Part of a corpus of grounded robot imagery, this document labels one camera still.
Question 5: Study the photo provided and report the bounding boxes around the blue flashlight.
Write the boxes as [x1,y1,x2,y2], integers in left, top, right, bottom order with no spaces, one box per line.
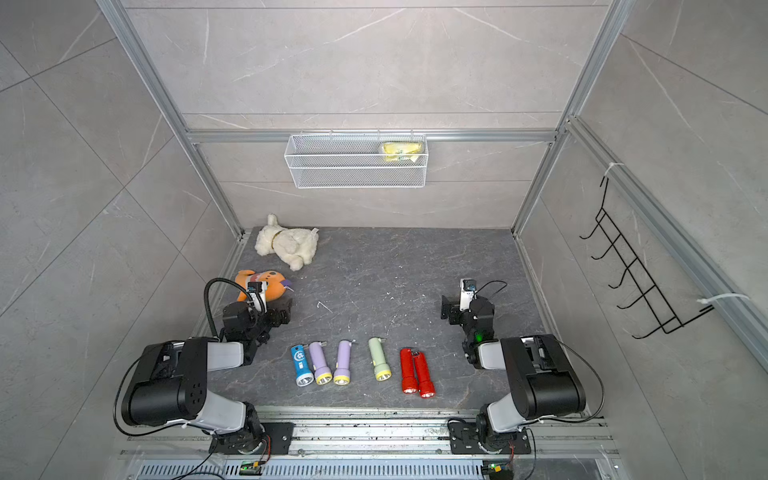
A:
[291,345,314,387]

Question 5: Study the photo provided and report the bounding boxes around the purple flashlight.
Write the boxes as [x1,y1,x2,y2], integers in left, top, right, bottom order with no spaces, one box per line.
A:
[309,341,333,385]
[333,340,353,386]

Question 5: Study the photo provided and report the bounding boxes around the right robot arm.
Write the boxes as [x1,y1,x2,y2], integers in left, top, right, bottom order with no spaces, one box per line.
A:
[440,295,586,453]

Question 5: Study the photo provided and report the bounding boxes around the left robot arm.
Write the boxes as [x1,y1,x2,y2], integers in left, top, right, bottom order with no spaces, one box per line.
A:
[120,299,294,456]

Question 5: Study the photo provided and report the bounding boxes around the red flashlight right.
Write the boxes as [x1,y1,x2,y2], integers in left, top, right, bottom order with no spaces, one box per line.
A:
[413,352,436,398]

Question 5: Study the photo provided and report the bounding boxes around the red flashlight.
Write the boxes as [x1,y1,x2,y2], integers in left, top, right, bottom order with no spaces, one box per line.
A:
[400,348,419,394]
[413,352,436,398]

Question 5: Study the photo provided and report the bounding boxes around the red flashlight left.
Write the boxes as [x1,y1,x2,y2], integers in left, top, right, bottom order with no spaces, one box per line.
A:
[400,348,419,394]

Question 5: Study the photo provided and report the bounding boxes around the green flashlight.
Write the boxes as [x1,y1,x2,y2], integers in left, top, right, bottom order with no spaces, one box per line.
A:
[368,337,392,382]

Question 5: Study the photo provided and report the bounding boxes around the orange plush toy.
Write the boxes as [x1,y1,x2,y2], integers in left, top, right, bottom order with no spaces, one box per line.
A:
[235,270,292,303]

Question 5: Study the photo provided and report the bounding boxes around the white plush dog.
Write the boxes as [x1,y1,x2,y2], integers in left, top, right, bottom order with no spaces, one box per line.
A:
[255,214,319,271]

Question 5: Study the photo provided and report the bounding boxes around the yellow item in basket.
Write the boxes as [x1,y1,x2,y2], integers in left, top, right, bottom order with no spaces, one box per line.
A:
[378,141,424,163]

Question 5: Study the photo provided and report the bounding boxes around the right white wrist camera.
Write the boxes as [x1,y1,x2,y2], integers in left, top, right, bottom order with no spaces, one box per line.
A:
[459,278,477,311]

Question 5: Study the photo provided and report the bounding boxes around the black corrugated cable left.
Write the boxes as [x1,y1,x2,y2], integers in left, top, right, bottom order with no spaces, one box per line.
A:
[203,277,253,340]

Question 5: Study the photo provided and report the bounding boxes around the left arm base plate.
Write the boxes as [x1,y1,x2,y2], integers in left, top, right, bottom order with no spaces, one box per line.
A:
[208,422,295,455]

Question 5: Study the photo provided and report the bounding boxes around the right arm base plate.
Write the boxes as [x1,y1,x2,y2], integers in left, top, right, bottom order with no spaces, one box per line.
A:
[446,415,532,455]

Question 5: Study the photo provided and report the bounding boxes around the white wire wall basket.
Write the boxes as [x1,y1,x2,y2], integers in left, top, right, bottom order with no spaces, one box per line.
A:
[284,133,429,189]

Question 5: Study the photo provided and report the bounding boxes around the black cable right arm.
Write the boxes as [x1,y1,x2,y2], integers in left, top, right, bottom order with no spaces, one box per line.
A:
[476,279,606,425]

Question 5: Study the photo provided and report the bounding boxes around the black wall hook rack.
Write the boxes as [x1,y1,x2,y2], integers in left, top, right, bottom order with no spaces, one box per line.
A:
[579,177,715,340]

